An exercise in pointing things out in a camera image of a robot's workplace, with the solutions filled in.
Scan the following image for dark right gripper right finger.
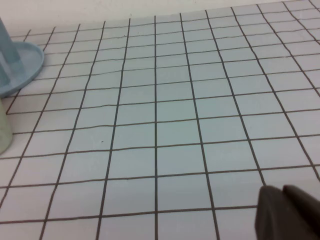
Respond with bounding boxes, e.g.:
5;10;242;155
282;184;320;240

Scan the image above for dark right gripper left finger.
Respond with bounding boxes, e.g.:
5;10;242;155
254;185;317;240

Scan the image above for green plastic cup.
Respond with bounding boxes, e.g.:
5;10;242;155
0;98;13;155

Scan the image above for blue cup stand with pegs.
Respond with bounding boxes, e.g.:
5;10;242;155
0;16;45;99

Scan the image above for white grid-patterned table mat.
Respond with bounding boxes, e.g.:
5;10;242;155
0;0;320;240

